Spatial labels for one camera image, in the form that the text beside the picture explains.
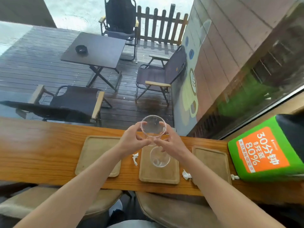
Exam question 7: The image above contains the black folding table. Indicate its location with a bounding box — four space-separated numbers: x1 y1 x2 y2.
60 32 127 92

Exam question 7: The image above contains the beige cushioned stool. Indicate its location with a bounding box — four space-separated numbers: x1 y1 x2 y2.
135 191 222 228
0 186 123 220

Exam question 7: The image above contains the clear plastic cup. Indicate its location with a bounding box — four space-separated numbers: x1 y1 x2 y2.
149 146 171 168
140 115 167 146

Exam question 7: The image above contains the person's left hand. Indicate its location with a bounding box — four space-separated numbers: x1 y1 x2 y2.
116 121 152 160

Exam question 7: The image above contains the person's right forearm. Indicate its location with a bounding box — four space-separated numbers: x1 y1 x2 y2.
181 152 286 228

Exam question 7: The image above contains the green and orange charging box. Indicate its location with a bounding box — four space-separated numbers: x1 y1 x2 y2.
227 113 304 183

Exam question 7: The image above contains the person's left forearm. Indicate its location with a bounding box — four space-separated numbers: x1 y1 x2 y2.
14 145 127 228

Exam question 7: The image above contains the person's right hand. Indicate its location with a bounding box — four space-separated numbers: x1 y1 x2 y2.
154 121 191 162

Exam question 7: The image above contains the brown wooden picket fence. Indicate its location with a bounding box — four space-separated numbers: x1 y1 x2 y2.
136 4 189 46

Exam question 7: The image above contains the black folding camp chair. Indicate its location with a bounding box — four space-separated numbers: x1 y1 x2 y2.
0 84 113 127
135 45 187 107
98 0 140 62

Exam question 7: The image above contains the wooden tray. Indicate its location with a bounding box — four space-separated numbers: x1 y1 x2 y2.
75 135 122 178
191 146 232 186
139 145 180 185

